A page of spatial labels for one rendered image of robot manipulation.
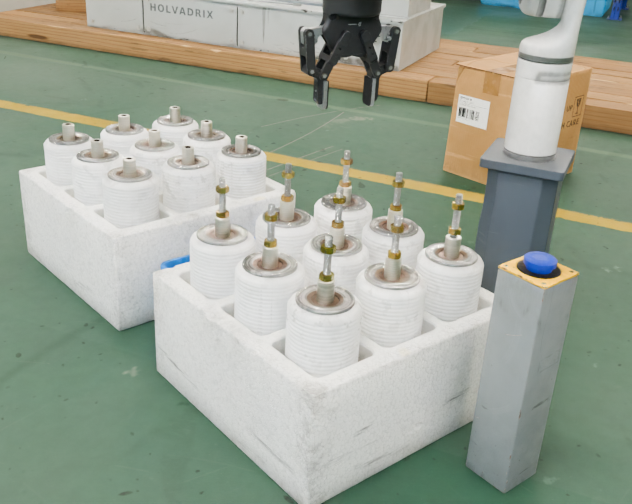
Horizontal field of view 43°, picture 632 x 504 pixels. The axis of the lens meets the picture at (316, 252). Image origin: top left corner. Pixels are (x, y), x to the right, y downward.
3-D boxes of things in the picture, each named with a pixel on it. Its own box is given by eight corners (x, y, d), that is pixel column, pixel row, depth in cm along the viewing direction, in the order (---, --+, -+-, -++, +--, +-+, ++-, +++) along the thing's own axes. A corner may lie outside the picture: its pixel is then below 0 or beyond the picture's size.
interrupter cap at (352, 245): (370, 244, 117) (371, 240, 117) (348, 263, 111) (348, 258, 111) (325, 232, 120) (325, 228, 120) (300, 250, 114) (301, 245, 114)
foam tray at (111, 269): (188, 211, 188) (187, 138, 180) (293, 273, 162) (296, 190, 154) (27, 252, 164) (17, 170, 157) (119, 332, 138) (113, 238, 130)
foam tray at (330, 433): (339, 304, 151) (345, 217, 143) (501, 406, 124) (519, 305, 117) (155, 370, 128) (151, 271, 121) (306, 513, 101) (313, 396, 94)
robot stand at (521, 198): (475, 276, 165) (497, 137, 152) (547, 293, 160) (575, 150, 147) (457, 307, 153) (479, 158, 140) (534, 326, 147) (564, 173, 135)
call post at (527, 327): (497, 446, 115) (533, 253, 102) (536, 473, 111) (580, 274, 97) (464, 466, 111) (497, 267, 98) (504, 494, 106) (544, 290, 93)
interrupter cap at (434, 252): (483, 254, 116) (484, 249, 116) (468, 274, 110) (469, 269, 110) (434, 242, 119) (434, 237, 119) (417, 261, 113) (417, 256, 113)
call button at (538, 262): (534, 262, 100) (537, 247, 99) (561, 274, 97) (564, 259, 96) (514, 270, 98) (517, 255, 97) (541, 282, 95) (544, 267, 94)
